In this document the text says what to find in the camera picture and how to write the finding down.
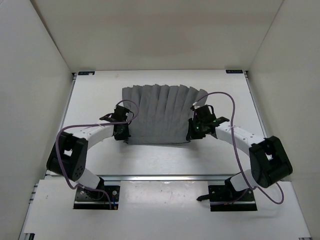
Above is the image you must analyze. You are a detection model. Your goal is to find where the blue label sticker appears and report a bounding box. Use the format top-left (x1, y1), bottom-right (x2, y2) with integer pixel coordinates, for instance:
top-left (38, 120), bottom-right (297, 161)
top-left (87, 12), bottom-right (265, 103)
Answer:
top-left (225, 69), bottom-right (243, 74)
top-left (77, 71), bottom-right (95, 76)

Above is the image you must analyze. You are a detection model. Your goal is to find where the blue label sticker right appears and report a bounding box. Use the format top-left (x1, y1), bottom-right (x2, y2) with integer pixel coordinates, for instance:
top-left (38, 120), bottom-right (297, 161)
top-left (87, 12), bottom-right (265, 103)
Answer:
top-left (225, 69), bottom-right (243, 74)

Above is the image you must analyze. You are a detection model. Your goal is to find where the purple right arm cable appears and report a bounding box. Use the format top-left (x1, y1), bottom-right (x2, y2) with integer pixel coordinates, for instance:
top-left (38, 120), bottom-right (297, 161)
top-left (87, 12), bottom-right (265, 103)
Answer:
top-left (192, 91), bottom-right (286, 205)

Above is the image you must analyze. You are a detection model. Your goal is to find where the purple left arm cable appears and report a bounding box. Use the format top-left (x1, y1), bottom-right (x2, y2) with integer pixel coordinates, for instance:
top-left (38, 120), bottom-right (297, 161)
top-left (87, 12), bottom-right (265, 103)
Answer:
top-left (56, 99), bottom-right (140, 210)

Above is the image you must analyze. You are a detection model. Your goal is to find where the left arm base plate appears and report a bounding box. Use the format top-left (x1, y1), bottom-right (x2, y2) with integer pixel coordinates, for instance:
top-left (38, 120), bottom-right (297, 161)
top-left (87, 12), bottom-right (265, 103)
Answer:
top-left (73, 181), bottom-right (121, 211)

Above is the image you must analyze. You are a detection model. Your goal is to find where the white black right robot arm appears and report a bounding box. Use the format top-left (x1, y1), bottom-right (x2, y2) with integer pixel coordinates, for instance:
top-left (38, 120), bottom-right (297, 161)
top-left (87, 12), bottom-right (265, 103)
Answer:
top-left (186, 105), bottom-right (293, 200)

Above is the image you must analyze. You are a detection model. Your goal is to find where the blue label sticker left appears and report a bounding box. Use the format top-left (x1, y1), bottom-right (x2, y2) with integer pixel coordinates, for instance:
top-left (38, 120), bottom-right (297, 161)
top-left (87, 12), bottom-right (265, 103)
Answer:
top-left (77, 71), bottom-right (95, 76)

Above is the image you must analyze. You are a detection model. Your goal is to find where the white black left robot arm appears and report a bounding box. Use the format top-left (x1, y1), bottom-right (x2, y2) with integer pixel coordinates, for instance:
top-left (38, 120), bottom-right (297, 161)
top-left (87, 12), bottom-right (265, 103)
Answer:
top-left (46, 105), bottom-right (134, 199)

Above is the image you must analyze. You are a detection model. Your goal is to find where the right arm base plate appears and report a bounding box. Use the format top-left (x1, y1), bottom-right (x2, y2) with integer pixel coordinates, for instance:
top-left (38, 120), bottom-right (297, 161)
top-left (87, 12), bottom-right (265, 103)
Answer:
top-left (196, 185), bottom-right (258, 212)

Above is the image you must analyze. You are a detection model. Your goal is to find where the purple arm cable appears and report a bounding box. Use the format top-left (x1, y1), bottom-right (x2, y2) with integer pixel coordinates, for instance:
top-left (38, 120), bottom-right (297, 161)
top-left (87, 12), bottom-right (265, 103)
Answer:
top-left (56, 99), bottom-right (140, 210)
top-left (192, 91), bottom-right (286, 205)

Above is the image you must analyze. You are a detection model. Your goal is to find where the grey pleated skirt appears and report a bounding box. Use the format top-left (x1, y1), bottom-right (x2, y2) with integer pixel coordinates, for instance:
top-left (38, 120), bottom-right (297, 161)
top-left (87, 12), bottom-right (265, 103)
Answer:
top-left (122, 84), bottom-right (208, 145)

